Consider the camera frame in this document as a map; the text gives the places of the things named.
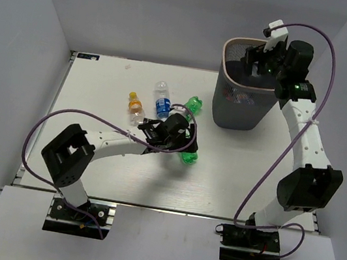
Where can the orange cap small bottle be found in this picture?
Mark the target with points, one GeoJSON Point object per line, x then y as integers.
{"type": "Point", "coordinates": [135, 109]}

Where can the white cap labelled bottle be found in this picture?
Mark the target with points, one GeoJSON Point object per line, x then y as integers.
{"type": "Point", "coordinates": [244, 98]}

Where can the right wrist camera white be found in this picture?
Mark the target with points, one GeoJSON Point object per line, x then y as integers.
{"type": "Point", "coordinates": [276, 32]}

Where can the blue corner label sticker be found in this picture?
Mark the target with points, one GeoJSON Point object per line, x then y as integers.
{"type": "Point", "coordinates": [88, 56]}

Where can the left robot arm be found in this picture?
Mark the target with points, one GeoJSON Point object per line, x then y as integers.
{"type": "Point", "coordinates": [70, 152]}

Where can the blue label clear bottle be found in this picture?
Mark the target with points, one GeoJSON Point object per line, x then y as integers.
{"type": "Point", "coordinates": [162, 100]}

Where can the green plastic bottle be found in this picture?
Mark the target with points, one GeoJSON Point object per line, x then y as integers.
{"type": "Point", "coordinates": [190, 155]}
{"type": "Point", "coordinates": [192, 107]}

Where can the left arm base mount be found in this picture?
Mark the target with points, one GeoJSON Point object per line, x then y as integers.
{"type": "Point", "coordinates": [62, 219]}

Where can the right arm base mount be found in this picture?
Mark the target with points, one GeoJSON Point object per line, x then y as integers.
{"type": "Point", "coordinates": [247, 244]}

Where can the clear unlabelled plastic bottle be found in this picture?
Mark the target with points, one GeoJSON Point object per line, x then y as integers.
{"type": "Point", "coordinates": [254, 72]}

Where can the grey mesh waste bin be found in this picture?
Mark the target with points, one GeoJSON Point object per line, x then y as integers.
{"type": "Point", "coordinates": [231, 77]}

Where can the red label red cap bottle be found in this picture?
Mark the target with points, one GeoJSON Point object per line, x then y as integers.
{"type": "Point", "coordinates": [230, 96]}

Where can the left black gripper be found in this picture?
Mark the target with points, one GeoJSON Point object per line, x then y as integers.
{"type": "Point", "coordinates": [186, 142]}

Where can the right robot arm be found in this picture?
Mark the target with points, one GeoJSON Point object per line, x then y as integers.
{"type": "Point", "coordinates": [313, 181]}

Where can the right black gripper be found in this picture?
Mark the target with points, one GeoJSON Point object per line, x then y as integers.
{"type": "Point", "coordinates": [253, 55]}

